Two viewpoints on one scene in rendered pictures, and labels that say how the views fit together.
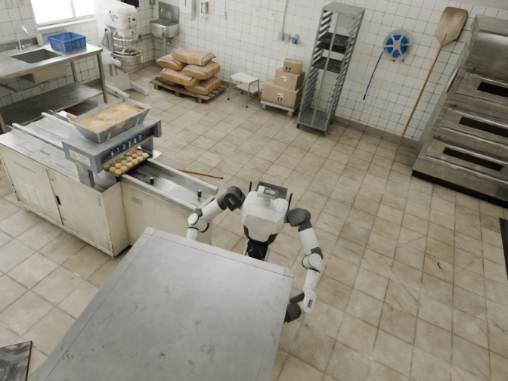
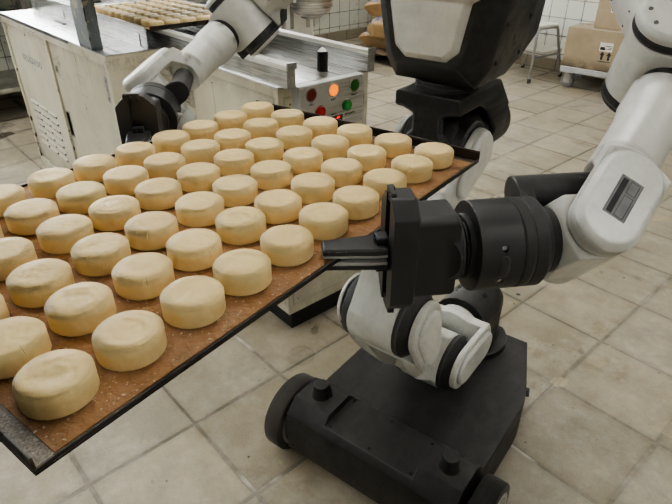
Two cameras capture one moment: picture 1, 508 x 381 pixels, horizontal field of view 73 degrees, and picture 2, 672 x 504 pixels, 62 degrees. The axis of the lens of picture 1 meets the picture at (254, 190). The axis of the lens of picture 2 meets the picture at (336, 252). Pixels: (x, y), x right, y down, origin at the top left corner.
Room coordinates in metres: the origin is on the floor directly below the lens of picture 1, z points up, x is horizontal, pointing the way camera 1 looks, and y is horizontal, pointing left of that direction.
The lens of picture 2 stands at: (0.60, -0.38, 1.23)
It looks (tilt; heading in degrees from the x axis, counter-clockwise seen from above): 31 degrees down; 27
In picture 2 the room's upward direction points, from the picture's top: straight up
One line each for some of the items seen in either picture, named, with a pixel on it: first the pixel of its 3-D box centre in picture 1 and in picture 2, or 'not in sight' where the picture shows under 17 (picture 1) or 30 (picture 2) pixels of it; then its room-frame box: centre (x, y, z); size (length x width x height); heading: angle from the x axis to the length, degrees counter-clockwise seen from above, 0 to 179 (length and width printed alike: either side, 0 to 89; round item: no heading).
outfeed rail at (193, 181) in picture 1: (122, 149); (198, 18); (2.52, 1.22, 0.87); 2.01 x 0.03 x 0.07; 68
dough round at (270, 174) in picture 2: not in sight; (271, 174); (1.12, -0.03, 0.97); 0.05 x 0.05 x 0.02
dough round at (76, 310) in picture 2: not in sight; (81, 308); (0.83, -0.04, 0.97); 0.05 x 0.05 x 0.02
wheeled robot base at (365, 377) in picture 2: not in sight; (431, 375); (1.70, -0.10, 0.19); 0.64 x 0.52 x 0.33; 170
